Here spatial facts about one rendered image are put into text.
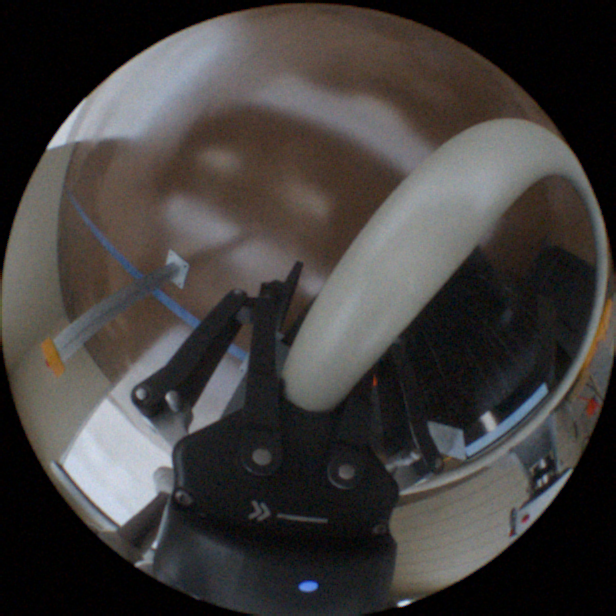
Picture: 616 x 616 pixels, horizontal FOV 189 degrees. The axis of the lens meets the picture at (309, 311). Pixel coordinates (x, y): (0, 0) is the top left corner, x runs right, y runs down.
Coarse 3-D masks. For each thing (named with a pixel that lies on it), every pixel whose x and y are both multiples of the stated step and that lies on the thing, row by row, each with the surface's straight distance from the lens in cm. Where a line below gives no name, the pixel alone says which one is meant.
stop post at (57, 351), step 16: (176, 256) 145; (160, 272) 136; (176, 272) 144; (128, 288) 122; (144, 288) 125; (112, 304) 114; (128, 304) 122; (80, 320) 111; (96, 320) 109; (64, 336) 108; (80, 336) 108; (48, 352) 105; (64, 352) 107; (64, 368) 110
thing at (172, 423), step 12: (168, 396) 8; (180, 396) 9; (168, 408) 9; (180, 408) 9; (144, 420) 10; (156, 420) 9; (168, 420) 9; (180, 420) 9; (192, 420) 9; (168, 432) 8; (180, 432) 8; (168, 444) 8
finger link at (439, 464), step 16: (400, 352) 14; (384, 368) 15; (400, 368) 13; (384, 384) 13; (400, 384) 12; (416, 384) 12; (384, 400) 13; (400, 400) 11; (416, 400) 12; (384, 416) 12; (400, 416) 11; (416, 416) 11; (384, 432) 12; (400, 432) 11; (416, 432) 10; (384, 448) 12; (400, 448) 11; (432, 448) 11; (416, 464) 10; (432, 464) 10
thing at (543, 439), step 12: (552, 408) 48; (552, 420) 49; (540, 432) 59; (552, 432) 58; (528, 444) 60; (540, 444) 67; (552, 444) 73; (516, 456) 51; (528, 456) 68; (540, 456) 78; (552, 456) 93; (528, 468) 79; (528, 480) 81
